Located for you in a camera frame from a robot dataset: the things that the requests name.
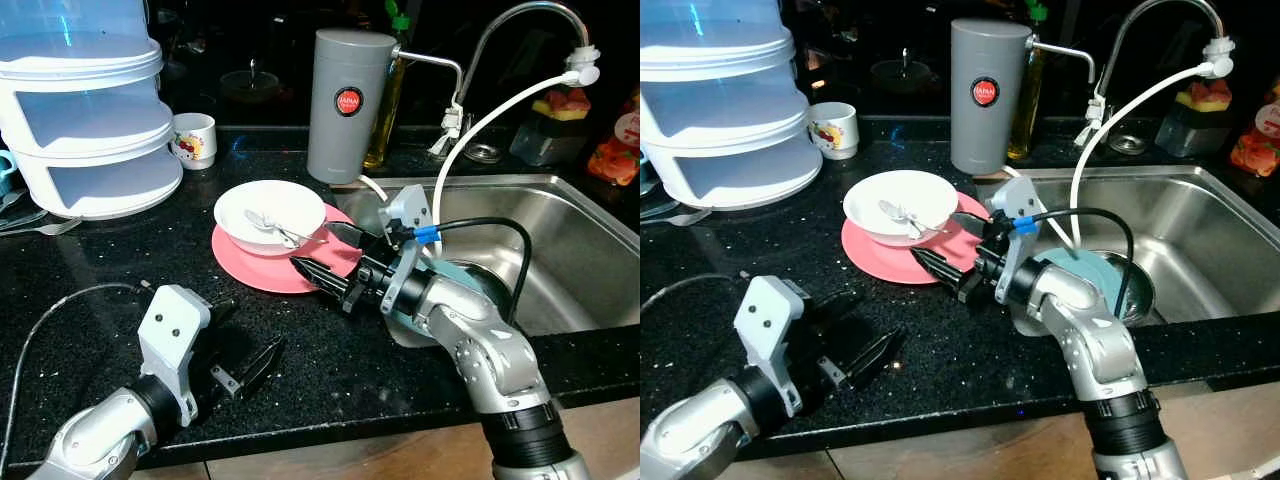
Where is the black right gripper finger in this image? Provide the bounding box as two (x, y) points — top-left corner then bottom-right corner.
(945, 210), (1001, 243)
(322, 222), (386, 253)
(910, 248), (973, 293)
(290, 257), (353, 301)

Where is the pink round plate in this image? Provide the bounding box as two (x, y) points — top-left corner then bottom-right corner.
(841, 192), (991, 285)
(211, 203), (363, 295)

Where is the metal spoon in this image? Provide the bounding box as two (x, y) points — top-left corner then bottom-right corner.
(878, 200), (933, 241)
(245, 210), (301, 249)

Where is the white ceramic bowl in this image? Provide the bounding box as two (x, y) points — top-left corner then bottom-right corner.
(843, 170), (959, 248)
(214, 180), (328, 258)

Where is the grey water filter canister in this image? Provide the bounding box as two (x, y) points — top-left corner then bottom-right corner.
(950, 18), (1097, 177)
(307, 28), (466, 186)

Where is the teal round plate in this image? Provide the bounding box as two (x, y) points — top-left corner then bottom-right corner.
(1030, 248), (1157, 327)
(385, 252), (513, 348)

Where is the green-capped oil bottle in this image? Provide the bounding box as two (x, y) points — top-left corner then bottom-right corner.
(1008, 0), (1049, 161)
(362, 0), (413, 171)

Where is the wooden base cabinet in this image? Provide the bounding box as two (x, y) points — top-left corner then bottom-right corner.
(745, 380), (1280, 480)

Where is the white printed mug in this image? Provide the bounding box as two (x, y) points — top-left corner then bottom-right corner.
(808, 102), (859, 161)
(170, 112), (218, 171)

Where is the metal fork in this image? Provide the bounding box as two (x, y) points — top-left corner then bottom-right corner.
(0, 215), (83, 239)
(640, 207), (717, 227)

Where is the white tiered food cover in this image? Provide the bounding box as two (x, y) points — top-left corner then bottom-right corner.
(640, 0), (811, 211)
(0, 0), (186, 221)

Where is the stainless steel sink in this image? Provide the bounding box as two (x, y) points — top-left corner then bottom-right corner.
(335, 175), (641, 338)
(975, 165), (1280, 328)

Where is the black box with fruit picture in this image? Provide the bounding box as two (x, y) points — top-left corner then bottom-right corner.
(510, 88), (591, 167)
(1155, 80), (1233, 159)

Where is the orange red food packet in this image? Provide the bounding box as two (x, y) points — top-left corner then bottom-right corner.
(588, 92), (641, 187)
(1230, 85), (1280, 179)

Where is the chrome curved faucet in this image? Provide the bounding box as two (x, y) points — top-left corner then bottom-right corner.
(440, 0), (601, 159)
(1078, 0), (1237, 151)

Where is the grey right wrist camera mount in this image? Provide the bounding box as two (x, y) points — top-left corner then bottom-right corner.
(378, 183), (436, 263)
(985, 178), (1043, 251)

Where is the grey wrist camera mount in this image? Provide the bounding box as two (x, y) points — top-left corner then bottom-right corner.
(733, 275), (809, 419)
(378, 183), (436, 263)
(137, 285), (213, 426)
(985, 178), (1043, 251)

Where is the thin white filter hose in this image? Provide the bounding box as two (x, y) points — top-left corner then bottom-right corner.
(1000, 165), (1079, 249)
(355, 175), (398, 209)

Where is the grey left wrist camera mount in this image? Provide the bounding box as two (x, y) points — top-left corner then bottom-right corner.
(733, 275), (809, 419)
(137, 285), (213, 426)

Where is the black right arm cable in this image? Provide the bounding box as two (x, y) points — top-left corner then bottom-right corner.
(405, 217), (533, 323)
(1020, 207), (1137, 317)

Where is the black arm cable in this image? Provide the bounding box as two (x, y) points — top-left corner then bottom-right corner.
(640, 272), (746, 313)
(0, 283), (151, 471)
(1020, 207), (1137, 317)
(405, 217), (533, 323)

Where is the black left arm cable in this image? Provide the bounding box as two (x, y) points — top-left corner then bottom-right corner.
(640, 272), (746, 313)
(0, 283), (151, 471)

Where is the thick white faucet hose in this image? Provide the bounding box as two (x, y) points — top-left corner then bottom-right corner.
(1068, 62), (1233, 253)
(432, 68), (599, 263)

